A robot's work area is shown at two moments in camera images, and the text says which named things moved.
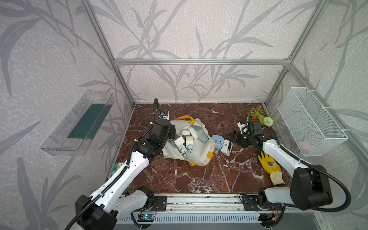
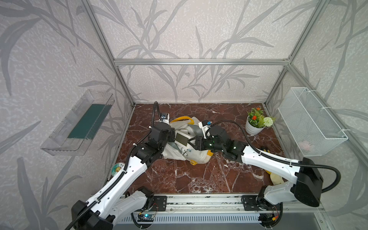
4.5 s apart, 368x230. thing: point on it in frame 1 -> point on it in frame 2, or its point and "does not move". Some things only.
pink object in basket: (304, 144) does not move
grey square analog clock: (201, 132) does not move
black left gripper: (171, 128) does not move
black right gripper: (236, 139) -> (198, 142)
